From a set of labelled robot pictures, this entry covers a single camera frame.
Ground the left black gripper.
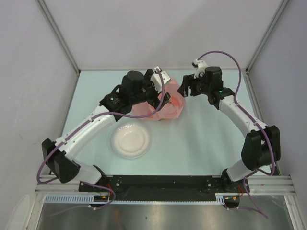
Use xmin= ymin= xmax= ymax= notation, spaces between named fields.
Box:
xmin=130 ymin=69 xmax=169 ymax=111

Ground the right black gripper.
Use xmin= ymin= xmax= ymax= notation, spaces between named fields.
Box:
xmin=177 ymin=71 xmax=211 ymax=98

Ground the pink plastic bag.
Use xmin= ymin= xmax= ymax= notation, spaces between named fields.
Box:
xmin=132 ymin=77 xmax=186 ymax=121

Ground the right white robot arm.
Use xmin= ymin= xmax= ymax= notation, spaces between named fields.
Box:
xmin=177 ymin=66 xmax=281 ymax=192

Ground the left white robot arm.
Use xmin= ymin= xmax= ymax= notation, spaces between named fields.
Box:
xmin=41 ymin=67 xmax=171 ymax=192

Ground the white plate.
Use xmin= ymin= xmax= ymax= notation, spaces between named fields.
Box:
xmin=110 ymin=122 xmax=152 ymax=159

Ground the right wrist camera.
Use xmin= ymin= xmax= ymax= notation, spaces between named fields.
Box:
xmin=192 ymin=59 xmax=208 ymax=79

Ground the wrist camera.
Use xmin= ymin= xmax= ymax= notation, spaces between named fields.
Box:
xmin=192 ymin=59 xmax=208 ymax=79
xmin=150 ymin=66 xmax=171 ymax=93

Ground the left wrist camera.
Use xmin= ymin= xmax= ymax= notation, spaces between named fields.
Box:
xmin=150 ymin=66 xmax=171 ymax=93

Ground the right aluminium frame post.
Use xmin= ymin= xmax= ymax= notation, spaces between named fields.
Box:
xmin=245 ymin=0 xmax=291 ymax=74

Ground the aluminium frame post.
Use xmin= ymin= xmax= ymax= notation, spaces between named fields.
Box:
xmin=245 ymin=0 xmax=291 ymax=74
xmin=36 ymin=0 xmax=81 ymax=76

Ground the right side aluminium rail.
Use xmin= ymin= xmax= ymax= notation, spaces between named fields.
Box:
xmin=241 ymin=69 xmax=281 ymax=175

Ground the aluminium rail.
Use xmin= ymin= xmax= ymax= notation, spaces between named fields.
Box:
xmin=241 ymin=69 xmax=281 ymax=175
xmin=35 ymin=175 xmax=296 ymax=196

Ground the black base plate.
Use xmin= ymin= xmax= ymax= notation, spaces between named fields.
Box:
xmin=79 ymin=174 xmax=249 ymax=209

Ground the left aluminium frame post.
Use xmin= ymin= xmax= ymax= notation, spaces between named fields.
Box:
xmin=36 ymin=0 xmax=81 ymax=76

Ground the aluminium front rail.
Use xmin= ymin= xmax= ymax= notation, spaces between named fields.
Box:
xmin=35 ymin=175 xmax=296 ymax=196

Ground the white cable duct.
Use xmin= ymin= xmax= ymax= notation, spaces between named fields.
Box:
xmin=44 ymin=194 xmax=225 ymax=205

